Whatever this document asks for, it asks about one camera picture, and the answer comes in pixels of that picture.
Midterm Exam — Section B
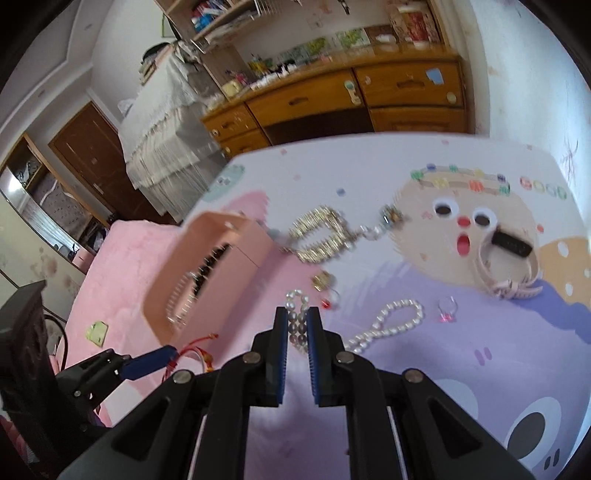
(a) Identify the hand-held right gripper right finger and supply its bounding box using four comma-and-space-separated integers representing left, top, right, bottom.
307, 306, 536, 480

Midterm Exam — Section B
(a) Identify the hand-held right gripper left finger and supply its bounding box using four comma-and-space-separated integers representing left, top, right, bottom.
58, 306, 289, 480

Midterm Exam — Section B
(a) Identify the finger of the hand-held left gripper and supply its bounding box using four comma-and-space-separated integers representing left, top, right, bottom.
55, 344, 179, 416

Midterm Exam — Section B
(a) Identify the grey and white pearl bracelet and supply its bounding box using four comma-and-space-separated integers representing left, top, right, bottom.
285, 289, 311, 354

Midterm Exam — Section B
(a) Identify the pink jewelry box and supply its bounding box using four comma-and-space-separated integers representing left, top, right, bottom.
141, 211, 281, 347

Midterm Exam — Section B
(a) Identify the green paper scrap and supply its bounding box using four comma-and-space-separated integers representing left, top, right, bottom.
86, 322, 109, 347

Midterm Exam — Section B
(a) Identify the pink fluffy blanket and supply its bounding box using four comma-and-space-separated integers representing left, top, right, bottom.
44, 219, 296, 430

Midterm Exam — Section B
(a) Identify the cartoon printed mat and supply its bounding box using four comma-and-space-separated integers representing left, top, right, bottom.
178, 131, 591, 480

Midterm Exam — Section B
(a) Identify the glass door cabinet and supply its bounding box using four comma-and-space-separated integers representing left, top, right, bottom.
0, 133, 112, 282

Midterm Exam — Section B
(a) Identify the brown wooden door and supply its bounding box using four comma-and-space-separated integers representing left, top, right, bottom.
47, 100, 178, 228

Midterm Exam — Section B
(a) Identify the white cloth covered furniture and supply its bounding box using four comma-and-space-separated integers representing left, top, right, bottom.
117, 42, 232, 219

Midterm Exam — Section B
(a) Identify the black rectangular case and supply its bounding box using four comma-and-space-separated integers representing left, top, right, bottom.
490, 229, 534, 259

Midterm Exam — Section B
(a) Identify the wooden desk with drawers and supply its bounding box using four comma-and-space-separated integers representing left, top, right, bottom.
201, 52, 468, 158

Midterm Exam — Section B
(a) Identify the wooden bookshelf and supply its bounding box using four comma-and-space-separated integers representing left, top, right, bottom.
154, 0, 451, 52

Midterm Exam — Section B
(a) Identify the red string bracelet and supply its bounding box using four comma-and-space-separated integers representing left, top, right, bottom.
161, 333, 220, 384

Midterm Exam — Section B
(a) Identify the gold rhinestone necklace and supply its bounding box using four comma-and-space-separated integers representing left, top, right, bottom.
281, 206, 357, 265

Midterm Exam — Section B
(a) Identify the pink gem ring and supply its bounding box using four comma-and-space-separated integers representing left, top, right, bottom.
436, 298, 460, 322

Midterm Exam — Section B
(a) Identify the beaded charm keychain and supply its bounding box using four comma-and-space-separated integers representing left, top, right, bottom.
358, 206, 411, 241

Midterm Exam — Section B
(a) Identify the pink strap watch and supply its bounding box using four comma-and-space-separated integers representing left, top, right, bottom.
475, 226, 544, 301

